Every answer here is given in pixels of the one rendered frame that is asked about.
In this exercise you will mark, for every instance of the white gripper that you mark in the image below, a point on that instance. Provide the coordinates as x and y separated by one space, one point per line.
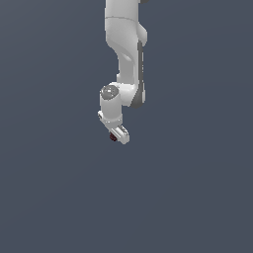
109 120

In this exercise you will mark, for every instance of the small dark red cube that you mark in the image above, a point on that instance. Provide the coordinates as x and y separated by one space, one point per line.
113 137

